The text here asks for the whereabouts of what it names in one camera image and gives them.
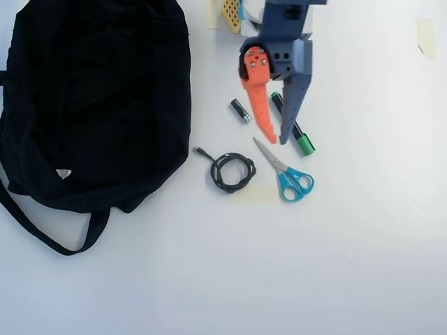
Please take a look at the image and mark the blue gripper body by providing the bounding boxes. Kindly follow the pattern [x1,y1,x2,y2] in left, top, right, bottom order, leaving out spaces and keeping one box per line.
[237,34,314,84]

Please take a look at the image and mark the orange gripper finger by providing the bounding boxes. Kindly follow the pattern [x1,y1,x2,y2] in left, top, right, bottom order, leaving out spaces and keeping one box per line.
[240,45,278,145]

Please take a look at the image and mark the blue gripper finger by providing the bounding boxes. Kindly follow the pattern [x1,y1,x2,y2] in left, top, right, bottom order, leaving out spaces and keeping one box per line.
[279,74,313,146]

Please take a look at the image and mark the black fabric bag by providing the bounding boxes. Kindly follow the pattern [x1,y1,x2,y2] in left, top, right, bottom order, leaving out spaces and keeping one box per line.
[0,0,193,257]

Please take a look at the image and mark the black AA battery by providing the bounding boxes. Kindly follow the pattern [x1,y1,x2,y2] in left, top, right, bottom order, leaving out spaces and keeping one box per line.
[230,98,253,125]

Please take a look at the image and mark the black marker with green cap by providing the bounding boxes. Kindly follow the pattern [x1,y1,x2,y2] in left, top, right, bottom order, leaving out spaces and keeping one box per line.
[270,91,317,158]

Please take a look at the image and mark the beige masking tape strip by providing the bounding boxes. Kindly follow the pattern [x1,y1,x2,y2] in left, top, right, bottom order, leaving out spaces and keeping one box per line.
[205,0,225,30]
[228,186,281,204]
[416,18,438,61]

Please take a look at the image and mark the blue handled scissors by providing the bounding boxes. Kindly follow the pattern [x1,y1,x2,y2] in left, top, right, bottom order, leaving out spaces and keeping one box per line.
[252,136,315,203]

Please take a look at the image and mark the coiled black USB cable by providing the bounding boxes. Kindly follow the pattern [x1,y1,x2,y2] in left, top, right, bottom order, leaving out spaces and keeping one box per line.
[193,146,258,195]

